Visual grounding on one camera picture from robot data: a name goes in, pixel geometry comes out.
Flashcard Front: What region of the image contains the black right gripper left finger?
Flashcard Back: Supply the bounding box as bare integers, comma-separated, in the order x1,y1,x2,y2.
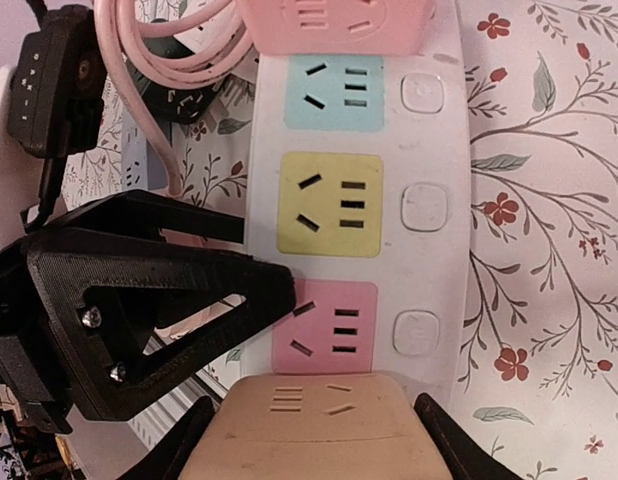
119,396,215,480

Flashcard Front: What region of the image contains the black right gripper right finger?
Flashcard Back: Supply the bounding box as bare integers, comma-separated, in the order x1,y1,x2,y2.
414,393,521,480

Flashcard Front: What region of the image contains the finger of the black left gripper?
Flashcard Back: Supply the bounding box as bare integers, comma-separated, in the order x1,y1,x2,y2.
38,190,245,245

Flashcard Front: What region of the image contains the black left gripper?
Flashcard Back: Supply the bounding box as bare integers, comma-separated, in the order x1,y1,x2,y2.
0,237,296,434

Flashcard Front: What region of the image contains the dark green cube adapter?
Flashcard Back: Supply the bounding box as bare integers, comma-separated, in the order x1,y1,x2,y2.
121,25,236,97

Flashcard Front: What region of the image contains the beige cube adapter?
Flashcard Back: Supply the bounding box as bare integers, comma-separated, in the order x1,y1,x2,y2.
180,374,451,480

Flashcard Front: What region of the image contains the white power strip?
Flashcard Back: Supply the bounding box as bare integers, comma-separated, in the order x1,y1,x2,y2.
240,1,471,405

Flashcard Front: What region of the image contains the pink cube adapter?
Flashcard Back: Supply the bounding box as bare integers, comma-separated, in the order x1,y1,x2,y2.
237,0,436,56

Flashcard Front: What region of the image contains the grey blue power strip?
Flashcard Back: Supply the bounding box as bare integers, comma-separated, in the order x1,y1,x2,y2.
121,110,168,192

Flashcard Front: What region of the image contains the floral patterned table mat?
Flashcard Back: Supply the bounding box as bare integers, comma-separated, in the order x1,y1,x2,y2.
63,0,618,480

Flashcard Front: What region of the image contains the aluminium front rail base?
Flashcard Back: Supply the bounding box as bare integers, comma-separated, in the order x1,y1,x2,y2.
127,370,228,450

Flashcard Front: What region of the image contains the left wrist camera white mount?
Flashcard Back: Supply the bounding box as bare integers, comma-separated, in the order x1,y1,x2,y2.
0,4,110,251

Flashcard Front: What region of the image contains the pink coiled cable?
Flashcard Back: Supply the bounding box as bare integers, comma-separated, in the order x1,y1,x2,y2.
93,0,255,196

